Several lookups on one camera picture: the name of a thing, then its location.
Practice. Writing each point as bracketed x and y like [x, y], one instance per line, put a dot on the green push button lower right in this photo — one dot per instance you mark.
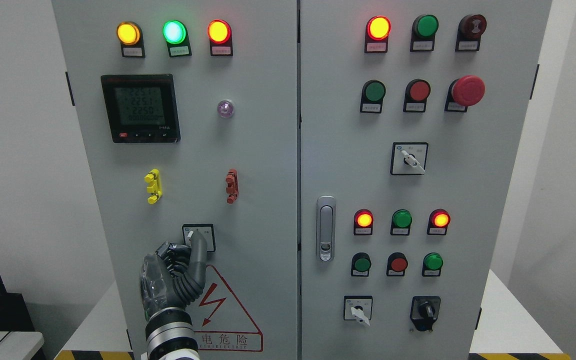
[432, 265]

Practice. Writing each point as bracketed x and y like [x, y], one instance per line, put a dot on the red lit indicator light left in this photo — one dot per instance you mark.
[220, 37]

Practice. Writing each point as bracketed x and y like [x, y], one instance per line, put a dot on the small purple indicator lamp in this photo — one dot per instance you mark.
[225, 108]

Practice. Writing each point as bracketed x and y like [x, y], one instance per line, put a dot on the upper right rotary selector switch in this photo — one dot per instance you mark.
[408, 158]

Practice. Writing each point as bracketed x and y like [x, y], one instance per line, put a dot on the white side table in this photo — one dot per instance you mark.
[20, 345]

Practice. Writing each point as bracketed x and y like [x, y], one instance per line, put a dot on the yellow indicator light top left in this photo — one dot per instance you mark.
[131, 40]

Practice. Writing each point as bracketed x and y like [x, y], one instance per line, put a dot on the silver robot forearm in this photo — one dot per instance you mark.
[170, 336]

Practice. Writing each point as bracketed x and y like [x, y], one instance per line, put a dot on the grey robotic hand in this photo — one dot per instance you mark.
[174, 275]

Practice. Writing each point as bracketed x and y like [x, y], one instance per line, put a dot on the yellow terminal connector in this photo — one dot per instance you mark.
[153, 186]

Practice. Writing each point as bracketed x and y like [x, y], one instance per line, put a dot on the red lit indicator lower right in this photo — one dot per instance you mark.
[438, 223]

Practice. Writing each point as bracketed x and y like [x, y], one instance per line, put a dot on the red push button lower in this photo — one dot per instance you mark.
[396, 265]

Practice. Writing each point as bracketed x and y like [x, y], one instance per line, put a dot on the green lit indicator light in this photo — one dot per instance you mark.
[177, 39]

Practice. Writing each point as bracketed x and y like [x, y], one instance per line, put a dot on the red push button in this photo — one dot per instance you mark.
[416, 95]
[396, 265]

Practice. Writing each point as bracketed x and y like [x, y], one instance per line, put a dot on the dark red buzzer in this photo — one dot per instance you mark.
[469, 32]

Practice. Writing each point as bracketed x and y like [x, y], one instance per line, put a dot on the red lit indicator top right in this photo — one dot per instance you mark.
[377, 33]

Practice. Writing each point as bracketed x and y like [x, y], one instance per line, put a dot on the red lit indicator lower left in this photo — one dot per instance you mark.
[363, 223]

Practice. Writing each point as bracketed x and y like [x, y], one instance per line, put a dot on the black digital power meter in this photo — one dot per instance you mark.
[141, 108]

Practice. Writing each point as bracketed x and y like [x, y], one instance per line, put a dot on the silver door latch handle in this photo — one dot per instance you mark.
[326, 224]

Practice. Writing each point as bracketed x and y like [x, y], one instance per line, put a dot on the door rotary selector switch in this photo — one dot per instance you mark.
[206, 229]

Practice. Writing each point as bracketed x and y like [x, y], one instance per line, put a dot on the red high voltage warning sticker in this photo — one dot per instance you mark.
[220, 320]

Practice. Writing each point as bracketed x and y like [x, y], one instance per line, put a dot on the green push button upper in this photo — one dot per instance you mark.
[372, 96]

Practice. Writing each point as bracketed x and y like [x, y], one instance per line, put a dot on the grey cabinet door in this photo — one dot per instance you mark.
[346, 153]
[256, 236]

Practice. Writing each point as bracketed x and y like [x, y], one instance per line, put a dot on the red push button upper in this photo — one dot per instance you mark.
[416, 95]

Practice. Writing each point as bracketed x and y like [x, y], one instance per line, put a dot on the black rotary knob switch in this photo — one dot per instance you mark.
[424, 312]

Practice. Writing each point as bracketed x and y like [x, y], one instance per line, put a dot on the red emergency stop button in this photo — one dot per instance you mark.
[463, 93]

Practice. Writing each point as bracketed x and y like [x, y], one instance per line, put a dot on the green push button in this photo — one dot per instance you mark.
[372, 96]
[432, 265]
[360, 265]

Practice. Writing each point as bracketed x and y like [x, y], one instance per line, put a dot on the green indicator top right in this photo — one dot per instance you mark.
[423, 32]

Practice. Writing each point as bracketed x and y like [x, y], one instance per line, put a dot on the grey right cabinet door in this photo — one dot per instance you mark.
[346, 153]

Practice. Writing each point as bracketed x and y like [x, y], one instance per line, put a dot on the green push button lower left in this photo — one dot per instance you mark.
[360, 265]

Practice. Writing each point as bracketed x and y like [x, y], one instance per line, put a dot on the red terminal connector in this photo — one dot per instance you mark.
[232, 187]

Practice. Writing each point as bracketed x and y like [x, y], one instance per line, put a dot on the green indicator lower middle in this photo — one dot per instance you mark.
[401, 222]

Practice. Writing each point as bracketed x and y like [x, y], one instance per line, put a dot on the lower white rotary selector switch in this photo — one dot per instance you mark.
[358, 308]

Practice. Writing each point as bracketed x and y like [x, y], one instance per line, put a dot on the grey left cabinet door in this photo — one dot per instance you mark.
[256, 236]

